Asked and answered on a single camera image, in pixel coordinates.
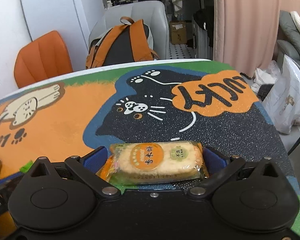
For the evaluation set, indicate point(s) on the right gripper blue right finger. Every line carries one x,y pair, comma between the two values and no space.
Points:
220,168

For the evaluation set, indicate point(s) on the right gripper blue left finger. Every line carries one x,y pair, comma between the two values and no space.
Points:
84,169

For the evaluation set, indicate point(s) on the orange label rice cracker pack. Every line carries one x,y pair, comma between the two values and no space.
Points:
154,163

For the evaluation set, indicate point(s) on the colourful cat table mat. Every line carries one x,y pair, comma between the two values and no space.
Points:
206,102

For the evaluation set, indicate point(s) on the white plastic bag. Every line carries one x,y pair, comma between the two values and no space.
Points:
282,103

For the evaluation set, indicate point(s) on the orange chair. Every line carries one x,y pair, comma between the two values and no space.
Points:
41,59

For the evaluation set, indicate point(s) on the orange black backpack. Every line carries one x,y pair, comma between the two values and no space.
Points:
131,41

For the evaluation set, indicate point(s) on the small cardboard box on floor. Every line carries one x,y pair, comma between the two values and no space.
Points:
178,32

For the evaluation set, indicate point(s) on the grey sofa with cushions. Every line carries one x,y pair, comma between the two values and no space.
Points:
288,42

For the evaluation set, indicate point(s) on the pink curtain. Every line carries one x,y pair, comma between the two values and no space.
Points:
245,32

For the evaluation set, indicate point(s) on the white refrigerator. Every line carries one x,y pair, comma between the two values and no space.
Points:
72,19

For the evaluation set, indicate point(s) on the grey armchair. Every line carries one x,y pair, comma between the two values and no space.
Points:
151,12

